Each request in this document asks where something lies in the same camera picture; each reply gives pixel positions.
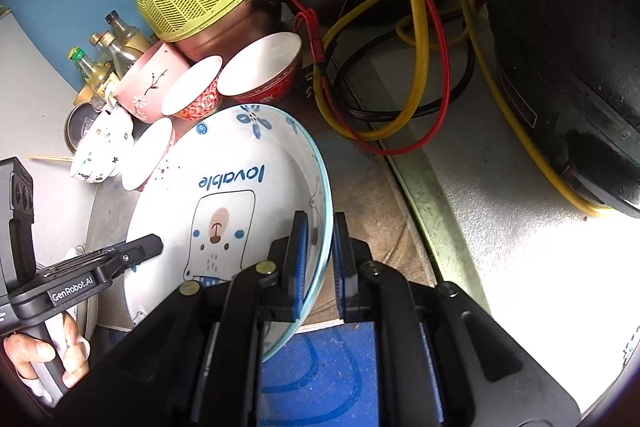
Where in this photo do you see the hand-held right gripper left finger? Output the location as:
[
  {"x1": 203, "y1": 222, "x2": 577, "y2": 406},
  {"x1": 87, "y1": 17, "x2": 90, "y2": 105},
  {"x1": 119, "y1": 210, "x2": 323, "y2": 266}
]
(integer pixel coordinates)
[{"x1": 55, "y1": 209, "x2": 311, "y2": 427}]

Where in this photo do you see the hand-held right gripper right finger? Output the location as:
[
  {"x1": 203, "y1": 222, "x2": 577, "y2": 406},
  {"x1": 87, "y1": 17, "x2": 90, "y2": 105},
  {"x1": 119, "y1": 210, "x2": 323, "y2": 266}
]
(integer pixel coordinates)
[{"x1": 332, "y1": 211, "x2": 583, "y2": 427}]

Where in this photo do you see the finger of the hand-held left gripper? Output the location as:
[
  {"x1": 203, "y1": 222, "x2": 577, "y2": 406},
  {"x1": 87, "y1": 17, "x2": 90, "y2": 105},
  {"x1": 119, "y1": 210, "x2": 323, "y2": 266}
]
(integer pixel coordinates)
[{"x1": 37, "y1": 233, "x2": 165, "y2": 290}]

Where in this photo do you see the white bear print plate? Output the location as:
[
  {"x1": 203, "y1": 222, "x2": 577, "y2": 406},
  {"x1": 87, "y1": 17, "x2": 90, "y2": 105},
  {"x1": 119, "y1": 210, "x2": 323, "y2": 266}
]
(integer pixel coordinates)
[{"x1": 122, "y1": 104, "x2": 334, "y2": 364}]

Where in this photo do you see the small red patterned bowl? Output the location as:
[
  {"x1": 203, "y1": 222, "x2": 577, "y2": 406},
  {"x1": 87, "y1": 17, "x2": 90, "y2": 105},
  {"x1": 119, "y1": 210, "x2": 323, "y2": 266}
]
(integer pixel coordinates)
[{"x1": 161, "y1": 56, "x2": 224, "y2": 122}]

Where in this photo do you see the person's left hand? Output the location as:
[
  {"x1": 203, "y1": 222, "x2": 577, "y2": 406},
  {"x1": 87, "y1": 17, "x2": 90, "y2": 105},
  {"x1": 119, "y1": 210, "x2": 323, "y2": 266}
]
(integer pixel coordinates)
[{"x1": 5, "y1": 311, "x2": 92, "y2": 403}]

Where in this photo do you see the bamboo stick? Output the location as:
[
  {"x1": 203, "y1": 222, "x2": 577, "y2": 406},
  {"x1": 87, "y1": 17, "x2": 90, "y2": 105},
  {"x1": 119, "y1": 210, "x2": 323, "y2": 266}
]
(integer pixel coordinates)
[{"x1": 25, "y1": 153, "x2": 76, "y2": 164}]

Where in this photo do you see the white bowl pink print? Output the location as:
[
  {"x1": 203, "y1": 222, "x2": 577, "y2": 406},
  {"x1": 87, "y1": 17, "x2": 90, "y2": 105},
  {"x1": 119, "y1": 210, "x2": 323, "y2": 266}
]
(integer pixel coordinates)
[{"x1": 121, "y1": 117, "x2": 179, "y2": 192}]

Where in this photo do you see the white blue flower bowl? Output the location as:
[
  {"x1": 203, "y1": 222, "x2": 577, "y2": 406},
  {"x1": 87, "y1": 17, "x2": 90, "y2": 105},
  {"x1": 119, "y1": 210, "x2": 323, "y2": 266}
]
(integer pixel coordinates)
[{"x1": 80, "y1": 106, "x2": 135, "y2": 162}]

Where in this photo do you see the pink flower print bowl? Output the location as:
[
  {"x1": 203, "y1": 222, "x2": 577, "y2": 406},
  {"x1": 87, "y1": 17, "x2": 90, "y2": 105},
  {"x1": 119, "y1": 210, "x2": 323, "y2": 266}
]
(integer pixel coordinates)
[{"x1": 114, "y1": 42, "x2": 192, "y2": 124}]

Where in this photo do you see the green cap glass bottle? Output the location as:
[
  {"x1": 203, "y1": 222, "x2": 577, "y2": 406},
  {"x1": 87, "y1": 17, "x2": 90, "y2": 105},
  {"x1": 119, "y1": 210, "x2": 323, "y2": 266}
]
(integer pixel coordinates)
[{"x1": 68, "y1": 47, "x2": 121, "y2": 100}]

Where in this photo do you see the gold cap glass bottle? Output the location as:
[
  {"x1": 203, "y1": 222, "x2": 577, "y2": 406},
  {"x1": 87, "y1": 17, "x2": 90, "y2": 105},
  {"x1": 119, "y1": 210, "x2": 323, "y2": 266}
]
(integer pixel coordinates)
[
  {"x1": 100, "y1": 31, "x2": 138, "y2": 75},
  {"x1": 89, "y1": 33, "x2": 113, "y2": 72}
]

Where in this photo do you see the dark red bowl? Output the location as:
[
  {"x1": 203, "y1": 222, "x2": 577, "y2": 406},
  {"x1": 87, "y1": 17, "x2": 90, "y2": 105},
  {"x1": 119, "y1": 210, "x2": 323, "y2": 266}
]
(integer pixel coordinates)
[{"x1": 216, "y1": 32, "x2": 304, "y2": 105}]

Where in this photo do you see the dark cap glass bottle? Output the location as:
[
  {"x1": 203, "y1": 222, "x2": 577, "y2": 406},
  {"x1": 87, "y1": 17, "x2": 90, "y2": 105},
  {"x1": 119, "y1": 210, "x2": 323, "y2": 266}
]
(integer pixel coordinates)
[{"x1": 104, "y1": 10, "x2": 152, "y2": 58}]

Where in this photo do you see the stainless steel bowl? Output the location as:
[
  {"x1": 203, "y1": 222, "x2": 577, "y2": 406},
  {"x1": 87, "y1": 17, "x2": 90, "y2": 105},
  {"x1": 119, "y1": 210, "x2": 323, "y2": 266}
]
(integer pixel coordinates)
[{"x1": 175, "y1": 0, "x2": 281, "y2": 65}]

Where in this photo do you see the large black appliance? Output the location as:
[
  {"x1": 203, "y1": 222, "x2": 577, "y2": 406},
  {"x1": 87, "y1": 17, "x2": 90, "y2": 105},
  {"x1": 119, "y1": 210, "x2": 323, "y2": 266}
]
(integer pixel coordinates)
[{"x1": 425, "y1": 0, "x2": 640, "y2": 220}]

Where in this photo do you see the black cable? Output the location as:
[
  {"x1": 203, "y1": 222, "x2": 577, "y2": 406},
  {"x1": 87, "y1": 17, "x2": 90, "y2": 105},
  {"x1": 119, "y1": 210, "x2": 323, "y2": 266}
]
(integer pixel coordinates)
[{"x1": 334, "y1": 22, "x2": 476, "y2": 122}]

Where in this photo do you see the red cable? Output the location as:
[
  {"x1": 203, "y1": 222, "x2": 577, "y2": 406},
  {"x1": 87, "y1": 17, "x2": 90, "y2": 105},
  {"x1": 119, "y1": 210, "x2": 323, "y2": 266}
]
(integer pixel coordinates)
[{"x1": 282, "y1": 0, "x2": 451, "y2": 156}]

